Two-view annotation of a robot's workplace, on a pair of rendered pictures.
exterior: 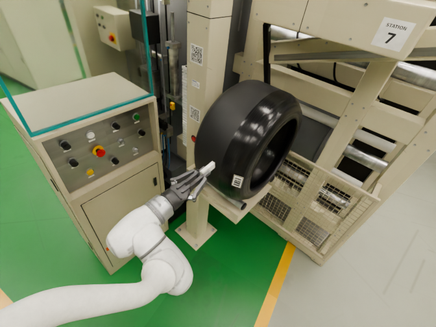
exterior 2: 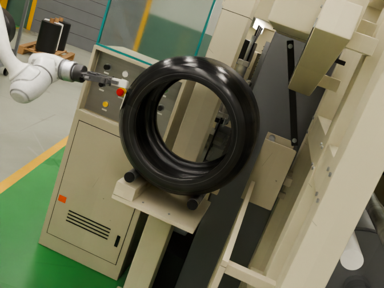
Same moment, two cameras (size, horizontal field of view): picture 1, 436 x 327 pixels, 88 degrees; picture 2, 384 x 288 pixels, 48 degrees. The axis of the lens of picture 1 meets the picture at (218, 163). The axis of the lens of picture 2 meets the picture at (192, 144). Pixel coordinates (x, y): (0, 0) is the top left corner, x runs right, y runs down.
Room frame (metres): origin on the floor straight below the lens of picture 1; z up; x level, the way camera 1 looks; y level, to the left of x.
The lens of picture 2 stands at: (0.13, -1.69, 1.56)
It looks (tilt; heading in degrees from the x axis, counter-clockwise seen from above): 15 degrees down; 62
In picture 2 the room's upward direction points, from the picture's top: 20 degrees clockwise
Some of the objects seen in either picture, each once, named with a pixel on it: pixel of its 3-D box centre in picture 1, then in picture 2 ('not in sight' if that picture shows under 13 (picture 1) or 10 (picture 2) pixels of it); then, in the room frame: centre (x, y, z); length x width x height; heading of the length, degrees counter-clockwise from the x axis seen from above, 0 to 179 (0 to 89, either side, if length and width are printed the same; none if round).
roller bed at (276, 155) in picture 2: not in sight; (269, 170); (1.37, -0.15, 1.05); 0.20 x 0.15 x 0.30; 54
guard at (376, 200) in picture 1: (283, 194); (212, 284); (1.06, -0.48, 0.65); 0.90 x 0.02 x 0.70; 54
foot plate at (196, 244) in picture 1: (196, 230); not in sight; (1.07, 0.11, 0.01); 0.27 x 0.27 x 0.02; 54
